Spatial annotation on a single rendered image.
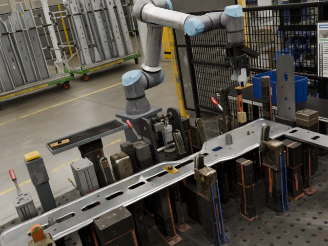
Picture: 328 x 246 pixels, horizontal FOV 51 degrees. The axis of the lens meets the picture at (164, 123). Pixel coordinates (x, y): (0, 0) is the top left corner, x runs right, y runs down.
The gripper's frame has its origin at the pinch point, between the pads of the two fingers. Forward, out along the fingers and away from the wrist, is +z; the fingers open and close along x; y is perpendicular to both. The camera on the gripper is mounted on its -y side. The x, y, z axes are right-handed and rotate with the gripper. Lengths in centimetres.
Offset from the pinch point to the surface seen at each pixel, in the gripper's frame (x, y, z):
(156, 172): -4, 52, 26
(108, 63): -724, -214, 101
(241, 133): -3.7, 1.2, 26.5
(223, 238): 21, 39, 55
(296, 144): 21.6, -8.2, 28.6
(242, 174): 18.0, 22.0, 32.4
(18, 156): -356, 83, 126
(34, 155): -32, 94, 10
